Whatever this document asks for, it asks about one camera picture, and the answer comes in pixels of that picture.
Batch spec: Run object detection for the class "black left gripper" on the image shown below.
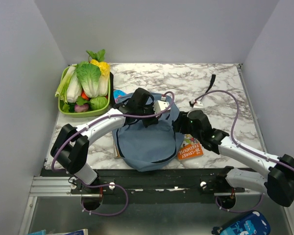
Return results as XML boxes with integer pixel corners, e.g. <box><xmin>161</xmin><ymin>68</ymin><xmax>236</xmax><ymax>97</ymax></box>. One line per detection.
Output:
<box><xmin>137</xmin><ymin>102</ymin><xmax>162</xmax><ymax>128</ymax></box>

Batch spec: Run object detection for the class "blue student backpack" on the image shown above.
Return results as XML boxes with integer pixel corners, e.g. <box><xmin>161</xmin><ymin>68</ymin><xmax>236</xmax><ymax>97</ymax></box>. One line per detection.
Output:
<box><xmin>112</xmin><ymin>92</ymin><xmax>186</xmax><ymax>172</ymax></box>

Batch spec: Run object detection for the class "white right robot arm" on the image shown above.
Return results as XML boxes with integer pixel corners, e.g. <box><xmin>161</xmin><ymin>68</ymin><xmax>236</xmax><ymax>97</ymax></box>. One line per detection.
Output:
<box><xmin>172</xmin><ymin>110</ymin><xmax>294</xmax><ymax>207</ymax></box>

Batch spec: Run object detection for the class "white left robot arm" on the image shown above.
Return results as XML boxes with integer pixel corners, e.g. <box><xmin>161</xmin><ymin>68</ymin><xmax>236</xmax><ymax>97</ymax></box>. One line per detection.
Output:
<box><xmin>50</xmin><ymin>88</ymin><xmax>156</xmax><ymax>193</ymax></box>

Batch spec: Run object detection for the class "pink cartoon pencil case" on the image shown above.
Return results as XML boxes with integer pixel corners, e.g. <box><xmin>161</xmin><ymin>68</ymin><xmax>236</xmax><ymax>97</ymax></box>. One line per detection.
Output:
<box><xmin>113</xmin><ymin>90</ymin><xmax>126</xmax><ymax>102</ymax></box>

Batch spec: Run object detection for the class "orange treehouse story book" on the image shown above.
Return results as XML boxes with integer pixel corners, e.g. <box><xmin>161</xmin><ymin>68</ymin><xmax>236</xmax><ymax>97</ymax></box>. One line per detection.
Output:
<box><xmin>177</xmin><ymin>134</ymin><xmax>203</xmax><ymax>161</ymax></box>

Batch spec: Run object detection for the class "yellow leaf napa cabbage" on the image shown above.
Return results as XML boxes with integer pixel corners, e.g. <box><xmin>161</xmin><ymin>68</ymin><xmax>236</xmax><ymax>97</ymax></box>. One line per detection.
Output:
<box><xmin>86</xmin><ymin>49</ymin><xmax>110</xmax><ymax>96</ymax></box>

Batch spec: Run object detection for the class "round green cabbage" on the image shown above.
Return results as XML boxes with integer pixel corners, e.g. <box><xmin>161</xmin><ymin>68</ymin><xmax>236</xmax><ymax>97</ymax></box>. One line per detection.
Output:
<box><xmin>90</xmin><ymin>96</ymin><xmax>108</xmax><ymax>110</ymax></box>

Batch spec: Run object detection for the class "green vegetable basket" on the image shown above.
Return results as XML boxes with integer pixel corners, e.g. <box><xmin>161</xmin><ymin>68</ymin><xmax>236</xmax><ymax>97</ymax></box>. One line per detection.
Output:
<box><xmin>58</xmin><ymin>65</ymin><xmax>111</xmax><ymax>118</ymax></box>

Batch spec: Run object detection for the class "purple onion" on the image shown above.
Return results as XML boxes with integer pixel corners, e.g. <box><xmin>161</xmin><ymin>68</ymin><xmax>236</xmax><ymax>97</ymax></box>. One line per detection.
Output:
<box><xmin>74</xmin><ymin>103</ymin><xmax>89</xmax><ymax>113</ymax></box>

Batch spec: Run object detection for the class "orange book under backpack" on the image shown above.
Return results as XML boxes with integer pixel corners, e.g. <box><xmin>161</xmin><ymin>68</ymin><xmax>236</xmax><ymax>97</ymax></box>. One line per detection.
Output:
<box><xmin>114</xmin><ymin>145</ymin><xmax>120</xmax><ymax>159</ymax></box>

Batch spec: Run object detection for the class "orange carrot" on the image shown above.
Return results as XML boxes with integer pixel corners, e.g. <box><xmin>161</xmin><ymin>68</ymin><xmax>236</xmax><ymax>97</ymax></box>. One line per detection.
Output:
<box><xmin>81</xmin><ymin>91</ymin><xmax>89</xmax><ymax>100</ymax></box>

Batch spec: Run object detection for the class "green leaf napa cabbage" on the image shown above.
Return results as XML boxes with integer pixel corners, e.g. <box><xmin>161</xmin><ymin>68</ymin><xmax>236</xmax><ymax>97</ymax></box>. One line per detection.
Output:
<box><xmin>76</xmin><ymin>62</ymin><xmax>101</xmax><ymax>98</ymax></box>

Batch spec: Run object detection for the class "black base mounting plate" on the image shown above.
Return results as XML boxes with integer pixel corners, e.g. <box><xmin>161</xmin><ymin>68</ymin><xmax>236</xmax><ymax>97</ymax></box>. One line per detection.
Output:
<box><xmin>40</xmin><ymin>168</ymin><xmax>245</xmax><ymax>205</ymax></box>

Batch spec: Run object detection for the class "white green leek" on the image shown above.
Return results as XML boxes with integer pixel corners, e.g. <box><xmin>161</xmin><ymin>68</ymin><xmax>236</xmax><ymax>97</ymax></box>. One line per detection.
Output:
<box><xmin>55</xmin><ymin>66</ymin><xmax>76</xmax><ymax>103</ymax></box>

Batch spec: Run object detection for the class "blue shark pencil case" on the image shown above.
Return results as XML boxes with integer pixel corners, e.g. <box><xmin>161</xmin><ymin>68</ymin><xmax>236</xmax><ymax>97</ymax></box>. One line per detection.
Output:
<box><xmin>211</xmin><ymin>211</ymin><xmax>271</xmax><ymax>235</ymax></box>

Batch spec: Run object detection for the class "blue book at bottom edge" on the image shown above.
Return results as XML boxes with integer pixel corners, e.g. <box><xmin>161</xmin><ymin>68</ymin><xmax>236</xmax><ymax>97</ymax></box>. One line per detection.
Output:
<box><xmin>29</xmin><ymin>229</ymin><xmax>89</xmax><ymax>235</ymax></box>

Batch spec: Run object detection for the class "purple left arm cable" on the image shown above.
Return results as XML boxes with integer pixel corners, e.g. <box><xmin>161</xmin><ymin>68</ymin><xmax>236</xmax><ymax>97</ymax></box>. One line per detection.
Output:
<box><xmin>50</xmin><ymin>91</ymin><xmax>175</xmax><ymax>217</ymax></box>

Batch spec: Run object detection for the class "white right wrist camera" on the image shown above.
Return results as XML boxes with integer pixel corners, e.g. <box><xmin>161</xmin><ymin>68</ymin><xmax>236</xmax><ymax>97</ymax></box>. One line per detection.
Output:
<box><xmin>189</xmin><ymin>100</ymin><xmax>204</xmax><ymax>112</ymax></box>

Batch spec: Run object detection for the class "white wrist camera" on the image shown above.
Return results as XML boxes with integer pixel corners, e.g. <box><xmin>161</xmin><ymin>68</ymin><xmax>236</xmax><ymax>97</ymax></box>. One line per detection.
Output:
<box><xmin>189</xmin><ymin>100</ymin><xmax>204</xmax><ymax>112</ymax></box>
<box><xmin>153</xmin><ymin>96</ymin><xmax>170</xmax><ymax>114</ymax></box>

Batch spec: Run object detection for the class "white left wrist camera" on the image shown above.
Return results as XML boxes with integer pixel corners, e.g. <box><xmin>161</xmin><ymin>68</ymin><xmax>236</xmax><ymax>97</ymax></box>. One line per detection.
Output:
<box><xmin>153</xmin><ymin>96</ymin><xmax>170</xmax><ymax>114</ymax></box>

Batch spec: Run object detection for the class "aluminium rail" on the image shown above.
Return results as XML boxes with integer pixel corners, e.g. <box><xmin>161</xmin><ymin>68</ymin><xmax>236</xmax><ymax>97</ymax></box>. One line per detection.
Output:
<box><xmin>29</xmin><ymin>177</ymin><xmax>76</xmax><ymax>197</ymax></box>

